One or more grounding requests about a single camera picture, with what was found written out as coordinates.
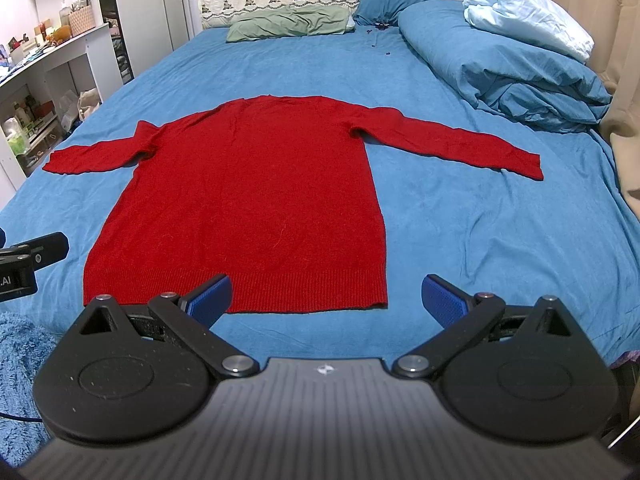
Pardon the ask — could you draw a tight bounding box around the red knit sweater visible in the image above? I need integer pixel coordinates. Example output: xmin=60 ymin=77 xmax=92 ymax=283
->
xmin=46 ymin=96 xmax=544 ymax=313

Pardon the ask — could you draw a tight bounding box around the blue fluffy rug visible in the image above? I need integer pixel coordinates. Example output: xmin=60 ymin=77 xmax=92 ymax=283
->
xmin=0 ymin=312 xmax=58 ymax=467

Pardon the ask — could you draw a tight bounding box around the blue bed sheet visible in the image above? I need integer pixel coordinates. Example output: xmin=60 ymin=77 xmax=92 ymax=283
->
xmin=0 ymin=27 xmax=640 ymax=366

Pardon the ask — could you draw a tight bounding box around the beige bag on floor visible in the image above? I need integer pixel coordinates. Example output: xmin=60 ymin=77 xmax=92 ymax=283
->
xmin=77 ymin=88 xmax=102 ymax=122

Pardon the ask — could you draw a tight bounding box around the blue folded duvet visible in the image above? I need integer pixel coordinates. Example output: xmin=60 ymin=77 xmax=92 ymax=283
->
xmin=397 ymin=0 xmax=612 ymax=133

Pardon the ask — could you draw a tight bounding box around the woven storage basket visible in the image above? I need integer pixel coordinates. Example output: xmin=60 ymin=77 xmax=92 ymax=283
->
xmin=68 ymin=4 xmax=96 ymax=37

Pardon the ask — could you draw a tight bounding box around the white grey wardrobe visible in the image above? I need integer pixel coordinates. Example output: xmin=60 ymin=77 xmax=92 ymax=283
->
xmin=100 ymin=0 xmax=190 ymax=77

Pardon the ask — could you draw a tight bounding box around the green pillow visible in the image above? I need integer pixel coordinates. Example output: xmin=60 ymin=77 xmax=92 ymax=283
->
xmin=226 ymin=4 xmax=356 ymax=44

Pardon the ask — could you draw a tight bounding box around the light blue blanket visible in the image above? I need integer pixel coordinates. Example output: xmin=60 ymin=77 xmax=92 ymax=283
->
xmin=462 ymin=0 xmax=594 ymax=64

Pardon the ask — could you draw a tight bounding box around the beige curtain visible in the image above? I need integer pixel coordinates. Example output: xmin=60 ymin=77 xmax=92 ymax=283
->
xmin=553 ymin=0 xmax=640 ymax=212

